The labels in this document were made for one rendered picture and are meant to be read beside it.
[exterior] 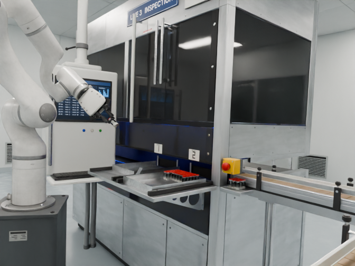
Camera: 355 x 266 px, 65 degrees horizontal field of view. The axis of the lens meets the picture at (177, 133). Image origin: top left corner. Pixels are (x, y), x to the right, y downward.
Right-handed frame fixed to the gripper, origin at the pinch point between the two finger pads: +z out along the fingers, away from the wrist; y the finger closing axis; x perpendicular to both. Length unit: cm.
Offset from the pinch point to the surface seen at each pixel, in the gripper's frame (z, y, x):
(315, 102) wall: 66, -253, -466
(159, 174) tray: 23, 8, -46
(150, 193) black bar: 34.1, 11.7, -10.8
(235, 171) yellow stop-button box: 54, -21, -32
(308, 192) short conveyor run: 82, -35, -21
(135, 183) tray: 23.2, 16.1, -21.9
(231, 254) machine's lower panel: 81, 13, -58
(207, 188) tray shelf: 49, -5, -34
